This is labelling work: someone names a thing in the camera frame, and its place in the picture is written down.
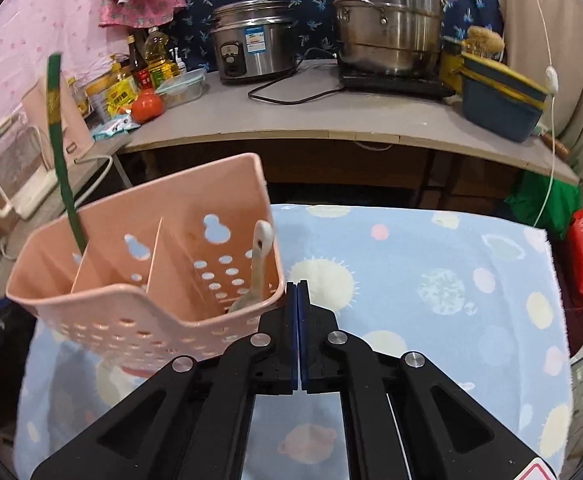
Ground cooking oil bottle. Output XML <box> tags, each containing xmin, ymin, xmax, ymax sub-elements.
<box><xmin>144</xmin><ymin>27</ymin><xmax>180</xmax><ymax>88</ymax></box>

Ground yellow labelled tin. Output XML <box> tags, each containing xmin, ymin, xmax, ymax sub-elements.
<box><xmin>86</xmin><ymin>67</ymin><xmax>140</xmax><ymax>126</ymax></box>

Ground loofah scrubber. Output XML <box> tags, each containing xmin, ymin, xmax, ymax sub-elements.
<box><xmin>466</xmin><ymin>25</ymin><xmax>505</xmax><ymax>58</ymax></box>

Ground blue plastic basin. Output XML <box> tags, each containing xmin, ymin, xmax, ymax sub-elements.
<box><xmin>460</xmin><ymin>77</ymin><xmax>545</xmax><ymax>143</ymax></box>

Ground steel steamer pot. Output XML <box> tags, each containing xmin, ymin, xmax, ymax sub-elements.
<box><xmin>331</xmin><ymin>0</ymin><xmax>467</xmax><ymax>78</ymax></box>

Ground clear food container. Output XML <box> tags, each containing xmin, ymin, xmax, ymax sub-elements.
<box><xmin>156</xmin><ymin>67</ymin><xmax>207</xmax><ymax>110</ymax></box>

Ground black induction cooker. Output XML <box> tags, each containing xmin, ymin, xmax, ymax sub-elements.
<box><xmin>339</xmin><ymin>62</ymin><xmax>457</xmax><ymax>101</ymax></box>

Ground white appliance cable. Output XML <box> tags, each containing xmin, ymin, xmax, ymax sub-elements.
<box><xmin>74</xmin><ymin>155</ymin><xmax>132</xmax><ymax>206</ymax></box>

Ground pink perforated utensil holder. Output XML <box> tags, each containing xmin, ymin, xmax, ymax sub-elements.
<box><xmin>6</xmin><ymin>152</ymin><xmax>287</xmax><ymax>376</ymax></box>

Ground pink dotted curtain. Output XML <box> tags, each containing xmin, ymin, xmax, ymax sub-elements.
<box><xmin>0</xmin><ymin>0</ymin><xmax>137</xmax><ymax>146</ymax></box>

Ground black power cable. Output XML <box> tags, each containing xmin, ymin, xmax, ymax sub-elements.
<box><xmin>248</xmin><ymin>47</ymin><xmax>345</xmax><ymax>106</ymax></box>

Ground red tomato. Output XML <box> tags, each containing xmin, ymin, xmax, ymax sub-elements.
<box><xmin>132</xmin><ymin>89</ymin><xmax>166</xmax><ymax>123</ymax></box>

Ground white plastic spoon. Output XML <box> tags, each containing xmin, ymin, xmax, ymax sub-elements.
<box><xmin>229</xmin><ymin>220</ymin><xmax>275</xmax><ymax>313</ymax></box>

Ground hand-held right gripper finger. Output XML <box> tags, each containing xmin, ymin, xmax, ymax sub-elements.
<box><xmin>298</xmin><ymin>280</ymin><xmax>559</xmax><ymax>480</ymax></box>
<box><xmin>30</xmin><ymin>280</ymin><xmax>299</xmax><ymax>480</ymax></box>

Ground steel rice cooker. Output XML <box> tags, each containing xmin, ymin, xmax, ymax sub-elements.
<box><xmin>209</xmin><ymin>0</ymin><xmax>299</xmax><ymax>83</ymax></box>

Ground green chopstick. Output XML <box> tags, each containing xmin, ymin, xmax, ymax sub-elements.
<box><xmin>46</xmin><ymin>52</ymin><xmax>88</xmax><ymax>256</ymax></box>

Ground pink thermos jug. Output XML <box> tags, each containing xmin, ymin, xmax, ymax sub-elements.
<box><xmin>22</xmin><ymin>77</ymin><xmax>95</xmax><ymax>166</ymax></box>

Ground white blender jug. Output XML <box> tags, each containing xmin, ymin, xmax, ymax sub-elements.
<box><xmin>0</xmin><ymin>112</ymin><xmax>57</xmax><ymax>218</ymax></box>

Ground dark sauce bottle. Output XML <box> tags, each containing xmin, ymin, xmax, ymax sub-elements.
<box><xmin>128</xmin><ymin>35</ymin><xmax>152</xmax><ymax>92</ymax></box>

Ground wet wipes packet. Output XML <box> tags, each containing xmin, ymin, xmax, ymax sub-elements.
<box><xmin>92</xmin><ymin>114</ymin><xmax>140</xmax><ymax>142</ymax></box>

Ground green plastic bag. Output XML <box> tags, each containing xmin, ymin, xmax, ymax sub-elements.
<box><xmin>504</xmin><ymin>170</ymin><xmax>583</xmax><ymax>238</ymax></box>

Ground wooden rolling pin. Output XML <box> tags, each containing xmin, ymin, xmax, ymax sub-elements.
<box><xmin>541</xmin><ymin>130</ymin><xmax>569</xmax><ymax>156</ymax></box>

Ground beige curtain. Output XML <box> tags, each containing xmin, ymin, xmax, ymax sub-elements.
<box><xmin>494</xmin><ymin>0</ymin><xmax>583</xmax><ymax>201</ymax></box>

